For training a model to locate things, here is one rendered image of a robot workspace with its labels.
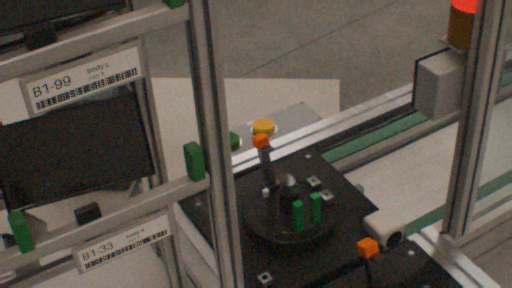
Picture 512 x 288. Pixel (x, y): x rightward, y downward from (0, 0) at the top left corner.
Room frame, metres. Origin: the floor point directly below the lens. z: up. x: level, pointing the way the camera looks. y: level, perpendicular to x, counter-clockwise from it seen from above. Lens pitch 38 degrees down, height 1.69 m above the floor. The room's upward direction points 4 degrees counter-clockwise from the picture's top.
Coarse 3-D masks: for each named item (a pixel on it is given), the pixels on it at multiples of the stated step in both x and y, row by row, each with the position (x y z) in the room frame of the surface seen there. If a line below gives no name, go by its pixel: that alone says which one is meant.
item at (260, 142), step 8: (256, 136) 0.80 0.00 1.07; (264, 136) 0.79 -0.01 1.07; (256, 144) 0.79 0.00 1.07; (264, 144) 0.79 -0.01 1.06; (264, 152) 0.78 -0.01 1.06; (264, 160) 0.78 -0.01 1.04; (264, 168) 0.78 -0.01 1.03; (272, 168) 0.78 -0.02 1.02; (264, 176) 0.78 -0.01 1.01; (272, 176) 0.78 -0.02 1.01
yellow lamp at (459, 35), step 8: (456, 8) 0.71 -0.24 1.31; (456, 16) 0.71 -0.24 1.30; (464, 16) 0.70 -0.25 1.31; (472, 16) 0.70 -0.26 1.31; (448, 24) 0.72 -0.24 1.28; (456, 24) 0.71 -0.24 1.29; (464, 24) 0.70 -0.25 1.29; (472, 24) 0.70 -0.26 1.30; (448, 32) 0.72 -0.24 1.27; (456, 32) 0.70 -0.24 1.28; (464, 32) 0.70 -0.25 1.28; (472, 32) 0.69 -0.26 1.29; (448, 40) 0.72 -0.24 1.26; (456, 40) 0.70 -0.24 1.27; (464, 40) 0.70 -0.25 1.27; (464, 48) 0.70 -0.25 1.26
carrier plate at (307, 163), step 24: (288, 168) 0.84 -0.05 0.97; (312, 168) 0.84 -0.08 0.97; (240, 192) 0.79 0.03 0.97; (336, 192) 0.78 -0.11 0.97; (360, 192) 0.78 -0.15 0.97; (192, 216) 0.75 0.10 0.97; (240, 216) 0.74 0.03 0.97; (360, 216) 0.72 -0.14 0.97; (240, 240) 0.69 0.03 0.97; (336, 240) 0.68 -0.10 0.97; (360, 240) 0.68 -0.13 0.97; (264, 264) 0.64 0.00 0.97; (288, 264) 0.64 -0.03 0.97; (312, 264) 0.64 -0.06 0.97; (336, 264) 0.63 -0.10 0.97; (360, 264) 0.65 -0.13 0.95
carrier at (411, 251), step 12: (396, 252) 0.65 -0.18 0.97; (408, 252) 0.65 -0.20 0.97; (420, 252) 0.64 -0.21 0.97; (384, 264) 0.63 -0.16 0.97; (396, 264) 0.63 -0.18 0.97; (408, 264) 0.62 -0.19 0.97; (420, 264) 0.62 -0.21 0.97; (432, 264) 0.62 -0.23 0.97; (348, 276) 0.61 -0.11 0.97; (360, 276) 0.61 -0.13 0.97; (384, 276) 0.61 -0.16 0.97; (396, 276) 0.60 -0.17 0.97; (408, 276) 0.60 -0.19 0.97; (420, 276) 0.60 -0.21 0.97; (432, 276) 0.60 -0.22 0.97; (444, 276) 0.60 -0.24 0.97
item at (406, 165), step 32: (384, 128) 0.96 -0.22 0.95; (416, 128) 0.97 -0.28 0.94; (448, 128) 0.99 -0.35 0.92; (352, 160) 0.90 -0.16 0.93; (384, 160) 0.91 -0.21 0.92; (416, 160) 0.90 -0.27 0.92; (448, 160) 0.90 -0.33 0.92; (384, 192) 0.83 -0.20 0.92; (416, 192) 0.82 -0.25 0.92; (416, 224) 0.72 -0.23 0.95; (480, 224) 0.70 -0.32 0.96; (480, 256) 0.70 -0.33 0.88
